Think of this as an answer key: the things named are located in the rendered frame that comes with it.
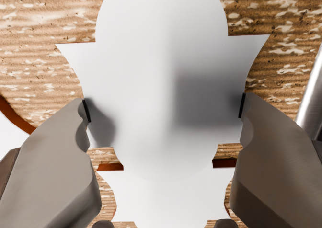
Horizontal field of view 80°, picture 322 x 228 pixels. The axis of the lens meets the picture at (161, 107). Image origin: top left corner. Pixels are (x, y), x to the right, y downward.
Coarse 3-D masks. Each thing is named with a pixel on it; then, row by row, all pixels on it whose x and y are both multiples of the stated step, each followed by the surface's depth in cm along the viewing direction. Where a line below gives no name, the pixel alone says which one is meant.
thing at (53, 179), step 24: (48, 120) 9; (72, 120) 9; (24, 144) 8; (48, 144) 8; (72, 144) 8; (24, 168) 7; (48, 168) 7; (72, 168) 7; (24, 192) 6; (48, 192) 6; (72, 192) 6; (96, 192) 7; (0, 216) 5; (24, 216) 5; (48, 216) 5; (72, 216) 6
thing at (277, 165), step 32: (256, 96) 10; (256, 128) 8; (288, 128) 8; (256, 160) 7; (288, 160) 7; (256, 192) 6; (288, 192) 6; (320, 192) 5; (256, 224) 6; (288, 224) 5; (320, 224) 5
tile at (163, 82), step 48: (144, 0) 10; (192, 0) 10; (96, 48) 11; (144, 48) 11; (192, 48) 11; (240, 48) 11; (96, 96) 12; (144, 96) 12; (192, 96) 12; (240, 96) 12; (96, 144) 13; (144, 144) 13; (192, 144) 13
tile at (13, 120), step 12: (0, 96) 14; (0, 108) 13; (0, 120) 14; (12, 120) 14; (24, 120) 15; (0, 132) 14; (12, 132) 14; (24, 132) 14; (0, 144) 15; (12, 144) 15; (0, 156) 15
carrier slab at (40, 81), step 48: (0, 0) 11; (48, 0) 11; (96, 0) 11; (240, 0) 11; (288, 0) 11; (0, 48) 12; (48, 48) 12; (288, 48) 12; (48, 96) 14; (288, 96) 13; (240, 144) 15
